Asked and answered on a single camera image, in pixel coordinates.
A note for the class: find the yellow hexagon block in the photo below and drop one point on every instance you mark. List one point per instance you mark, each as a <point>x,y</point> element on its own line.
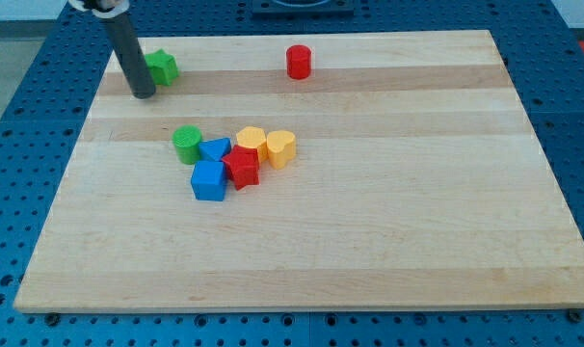
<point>253,137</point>

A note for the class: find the red cylinder block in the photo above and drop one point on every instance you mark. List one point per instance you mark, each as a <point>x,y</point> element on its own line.
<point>298,61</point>

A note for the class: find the yellow heart block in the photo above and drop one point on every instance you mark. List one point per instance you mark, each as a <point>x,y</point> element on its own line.
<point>281,147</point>

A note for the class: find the green cylinder block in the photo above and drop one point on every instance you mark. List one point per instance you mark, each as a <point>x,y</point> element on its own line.
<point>186,139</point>

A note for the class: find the blue triangle block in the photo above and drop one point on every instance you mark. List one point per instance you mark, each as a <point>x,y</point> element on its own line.
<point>214,150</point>

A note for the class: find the red star block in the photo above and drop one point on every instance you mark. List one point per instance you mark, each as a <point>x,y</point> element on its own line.
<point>242,166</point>

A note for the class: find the blue cube block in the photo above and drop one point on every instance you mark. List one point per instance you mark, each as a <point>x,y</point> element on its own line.
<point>209,181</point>

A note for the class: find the light wooden board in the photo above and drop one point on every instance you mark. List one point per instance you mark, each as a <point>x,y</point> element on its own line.
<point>419,184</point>

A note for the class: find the green star block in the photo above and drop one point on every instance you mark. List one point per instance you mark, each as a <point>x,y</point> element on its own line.
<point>162,67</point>

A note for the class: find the grey cylindrical robot arm stick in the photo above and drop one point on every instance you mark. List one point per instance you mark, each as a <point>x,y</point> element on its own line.
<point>129,53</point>

